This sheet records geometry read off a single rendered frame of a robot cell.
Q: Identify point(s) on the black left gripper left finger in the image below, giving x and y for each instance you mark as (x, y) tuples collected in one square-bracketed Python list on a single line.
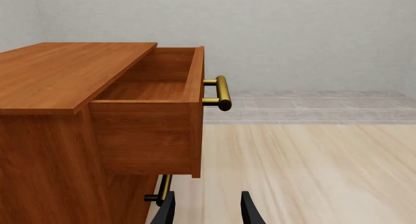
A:
[(166, 213)]

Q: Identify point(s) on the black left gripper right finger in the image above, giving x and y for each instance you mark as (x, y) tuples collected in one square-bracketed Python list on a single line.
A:
[(251, 213)]

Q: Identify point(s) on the open wooden drawer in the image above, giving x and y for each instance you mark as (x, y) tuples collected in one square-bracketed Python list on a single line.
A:
[(146, 126)]

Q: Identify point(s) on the wooden cabinet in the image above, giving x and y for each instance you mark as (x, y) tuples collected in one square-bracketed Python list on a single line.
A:
[(48, 112)]

